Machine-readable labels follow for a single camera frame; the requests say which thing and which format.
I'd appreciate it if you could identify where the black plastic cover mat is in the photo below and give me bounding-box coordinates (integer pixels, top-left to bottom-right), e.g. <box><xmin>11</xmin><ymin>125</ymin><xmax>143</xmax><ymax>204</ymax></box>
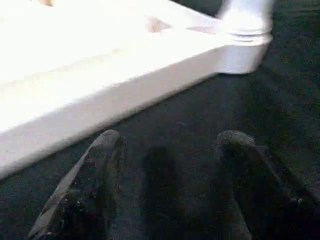
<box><xmin>0</xmin><ymin>0</ymin><xmax>320</xmax><ymax>240</ymax></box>

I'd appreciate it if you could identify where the white plastic table leg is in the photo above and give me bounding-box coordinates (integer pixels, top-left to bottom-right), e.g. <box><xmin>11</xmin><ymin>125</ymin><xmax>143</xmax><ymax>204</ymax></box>
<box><xmin>219</xmin><ymin>0</ymin><xmax>276</xmax><ymax>42</ymax></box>

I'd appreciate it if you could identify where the white plastic table top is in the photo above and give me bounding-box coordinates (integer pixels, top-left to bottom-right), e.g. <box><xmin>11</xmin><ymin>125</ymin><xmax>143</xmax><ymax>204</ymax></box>
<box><xmin>0</xmin><ymin>0</ymin><xmax>274</xmax><ymax>181</ymax></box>

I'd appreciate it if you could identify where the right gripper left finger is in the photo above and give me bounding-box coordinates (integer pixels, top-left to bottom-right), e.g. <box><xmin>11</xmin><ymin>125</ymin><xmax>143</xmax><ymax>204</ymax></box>
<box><xmin>26</xmin><ymin>129</ymin><xmax>126</xmax><ymax>240</ymax></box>

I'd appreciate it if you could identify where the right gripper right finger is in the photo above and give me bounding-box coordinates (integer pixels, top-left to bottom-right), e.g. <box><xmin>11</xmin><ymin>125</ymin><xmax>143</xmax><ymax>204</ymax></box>
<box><xmin>216</xmin><ymin>129</ymin><xmax>320</xmax><ymax>240</ymax></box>

